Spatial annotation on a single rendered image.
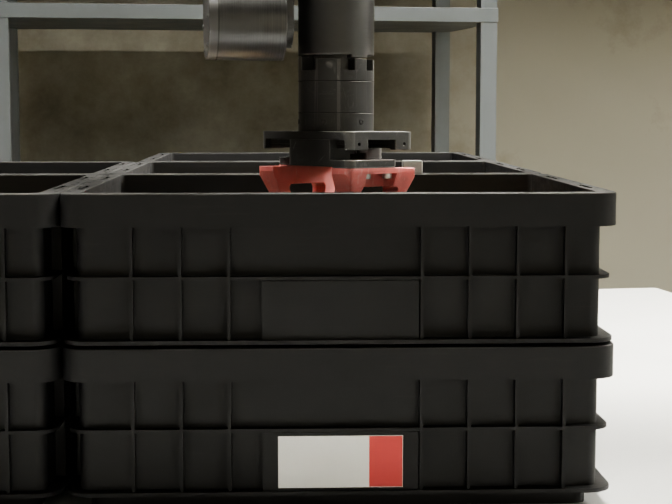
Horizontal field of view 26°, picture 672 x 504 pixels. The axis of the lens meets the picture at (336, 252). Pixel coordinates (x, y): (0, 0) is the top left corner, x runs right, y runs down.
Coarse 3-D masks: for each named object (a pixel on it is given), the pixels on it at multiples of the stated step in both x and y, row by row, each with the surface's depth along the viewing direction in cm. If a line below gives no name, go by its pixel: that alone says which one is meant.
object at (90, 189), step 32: (64, 192) 104; (96, 192) 113; (224, 192) 104; (256, 192) 104; (288, 192) 104; (320, 192) 104; (352, 192) 104; (384, 192) 104; (416, 192) 104; (448, 192) 104; (480, 192) 104; (512, 192) 104; (544, 192) 104; (576, 192) 104; (608, 192) 104; (64, 224) 103; (96, 224) 102; (128, 224) 102; (160, 224) 102; (192, 224) 102; (224, 224) 102; (256, 224) 102; (288, 224) 103; (320, 224) 103; (352, 224) 103; (384, 224) 103; (416, 224) 103; (448, 224) 103; (480, 224) 103; (512, 224) 103; (544, 224) 103; (576, 224) 103; (608, 224) 104
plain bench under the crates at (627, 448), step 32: (640, 288) 233; (608, 320) 198; (640, 320) 198; (640, 352) 173; (608, 384) 153; (640, 384) 153; (608, 416) 137; (640, 416) 137; (608, 448) 124; (640, 448) 124; (608, 480) 114; (640, 480) 114
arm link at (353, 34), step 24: (288, 0) 106; (312, 0) 107; (336, 0) 106; (360, 0) 107; (288, 24) 107; (312, 24) 107; (336, 24) 106; (360, 24) 107; (312, 48) 107; (336, 48) 106; (360, 48) 107
